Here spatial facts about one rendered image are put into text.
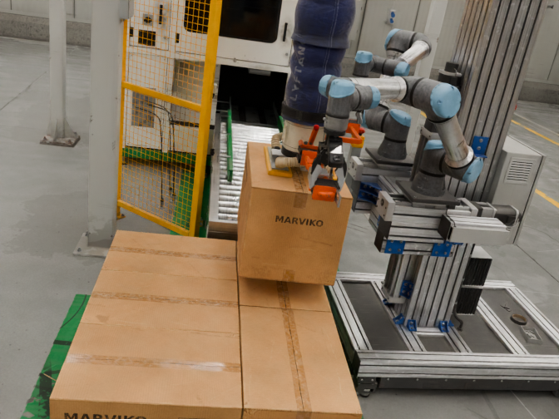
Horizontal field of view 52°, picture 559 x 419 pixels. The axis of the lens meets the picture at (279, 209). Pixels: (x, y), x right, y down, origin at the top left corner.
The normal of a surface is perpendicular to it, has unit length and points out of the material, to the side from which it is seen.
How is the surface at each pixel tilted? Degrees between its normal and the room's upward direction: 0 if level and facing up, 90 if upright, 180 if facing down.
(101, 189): 90
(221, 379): 0
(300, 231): 90
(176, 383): 0
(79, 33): 90
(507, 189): 90
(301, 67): 71
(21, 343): 0
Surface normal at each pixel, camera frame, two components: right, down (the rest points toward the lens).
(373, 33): 0.14, 0.40
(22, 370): 0.14, -0.91
